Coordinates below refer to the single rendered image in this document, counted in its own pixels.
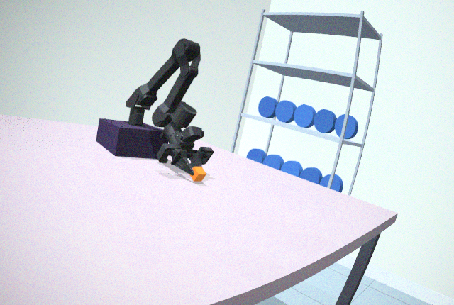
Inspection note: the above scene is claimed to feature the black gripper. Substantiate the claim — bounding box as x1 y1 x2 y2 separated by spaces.
157 133 214 176

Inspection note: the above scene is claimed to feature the orange block with dark blue square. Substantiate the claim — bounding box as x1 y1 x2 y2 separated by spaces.
190 167 206 182

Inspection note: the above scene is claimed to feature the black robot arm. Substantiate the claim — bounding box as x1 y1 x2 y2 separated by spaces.
126 38 204 145

